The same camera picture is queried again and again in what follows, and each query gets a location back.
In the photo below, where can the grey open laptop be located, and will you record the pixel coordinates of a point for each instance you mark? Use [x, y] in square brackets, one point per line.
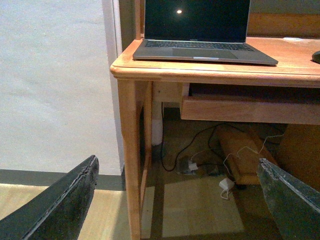
[199, 30]

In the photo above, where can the wooden desk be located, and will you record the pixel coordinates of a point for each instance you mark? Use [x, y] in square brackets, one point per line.
[289, 37]

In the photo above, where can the wooden pull-out keyboard tray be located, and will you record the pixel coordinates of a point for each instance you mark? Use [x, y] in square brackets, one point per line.
[248, 110]

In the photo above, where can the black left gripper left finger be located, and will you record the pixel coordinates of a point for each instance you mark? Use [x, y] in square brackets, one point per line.
[57, 213]

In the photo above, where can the black computer mouse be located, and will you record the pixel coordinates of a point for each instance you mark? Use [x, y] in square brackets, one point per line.
[316, 57]

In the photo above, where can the white power adapter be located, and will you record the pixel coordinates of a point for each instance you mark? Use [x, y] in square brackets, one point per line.
[226, 185]

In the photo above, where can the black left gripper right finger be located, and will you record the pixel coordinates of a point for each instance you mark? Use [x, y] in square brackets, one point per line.
[294, 205]

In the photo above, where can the wooden footrest box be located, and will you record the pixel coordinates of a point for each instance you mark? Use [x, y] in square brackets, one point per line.
[243, 151]

